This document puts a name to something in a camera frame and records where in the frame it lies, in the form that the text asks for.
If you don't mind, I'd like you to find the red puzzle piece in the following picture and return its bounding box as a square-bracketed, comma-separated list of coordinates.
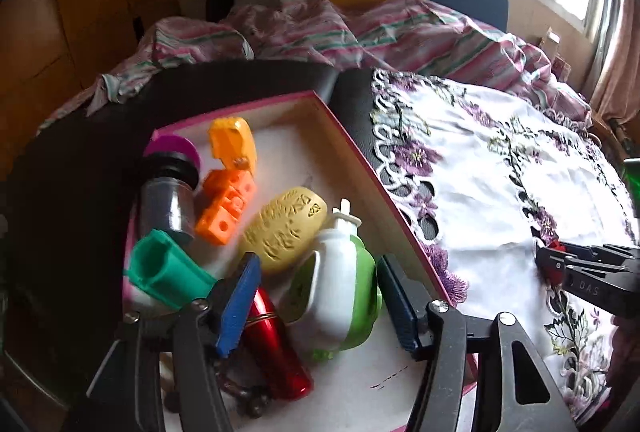
[537, 239, 566, 286]

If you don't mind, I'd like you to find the red metallic cylinder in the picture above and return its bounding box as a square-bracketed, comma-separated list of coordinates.
[242, 287, 314, 402]

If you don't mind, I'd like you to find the yellow oval soap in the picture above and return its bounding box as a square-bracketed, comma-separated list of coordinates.
[239, 186, 328, 275]

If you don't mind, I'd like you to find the white green plug device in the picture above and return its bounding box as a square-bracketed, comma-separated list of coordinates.
[283, 198, 382, 362]

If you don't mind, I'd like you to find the green plastic container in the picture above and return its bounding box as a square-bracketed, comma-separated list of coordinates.
[125, 230, 217, 310]

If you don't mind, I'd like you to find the orange cube block toy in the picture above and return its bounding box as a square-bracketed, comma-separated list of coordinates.
[195, 170, 257, 246]

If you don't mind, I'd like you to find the purple capped clear jar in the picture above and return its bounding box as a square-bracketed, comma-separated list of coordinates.
[137, 133, 201, 248]

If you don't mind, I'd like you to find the orange plastic case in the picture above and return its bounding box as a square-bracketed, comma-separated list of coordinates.
[208, 117, 257, 175]

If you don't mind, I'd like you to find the brown wooden massage brush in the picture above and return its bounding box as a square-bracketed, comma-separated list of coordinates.
[160, 353, 272, 419]

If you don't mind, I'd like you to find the pink storage box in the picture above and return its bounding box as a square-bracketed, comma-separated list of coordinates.
[152, 92, 449, 431]

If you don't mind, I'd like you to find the white embroidered tablecloth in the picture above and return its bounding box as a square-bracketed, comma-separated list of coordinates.
[370, 69, 639, 423]

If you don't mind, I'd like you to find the beige curtain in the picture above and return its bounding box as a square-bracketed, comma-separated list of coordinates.
[582, 0, 639, 126]

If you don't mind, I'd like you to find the striped pink blanket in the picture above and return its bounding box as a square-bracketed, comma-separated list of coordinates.
[43, 0, 591, 132]

